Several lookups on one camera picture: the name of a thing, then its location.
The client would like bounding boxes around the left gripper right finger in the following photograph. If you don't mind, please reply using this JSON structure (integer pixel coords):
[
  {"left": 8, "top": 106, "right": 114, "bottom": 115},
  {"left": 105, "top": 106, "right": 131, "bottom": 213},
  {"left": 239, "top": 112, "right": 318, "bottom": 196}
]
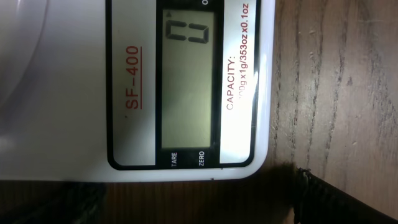
[{"left": 294, "top": 168, "right": 397, "bottom": 224}]

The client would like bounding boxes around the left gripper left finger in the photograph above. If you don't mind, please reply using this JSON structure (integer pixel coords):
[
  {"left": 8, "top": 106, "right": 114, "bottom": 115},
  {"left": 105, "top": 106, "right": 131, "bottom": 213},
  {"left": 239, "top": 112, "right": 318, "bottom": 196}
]
[{"left": 1, "top": 182, "right": 106, "bottom": 224}]

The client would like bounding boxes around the white digital kitchen scale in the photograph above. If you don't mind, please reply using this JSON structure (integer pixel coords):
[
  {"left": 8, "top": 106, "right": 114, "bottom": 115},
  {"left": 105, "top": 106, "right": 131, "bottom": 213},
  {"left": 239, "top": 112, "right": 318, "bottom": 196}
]
[{"left": 1, "top": 0, "right": 275, "bottom": 182}]

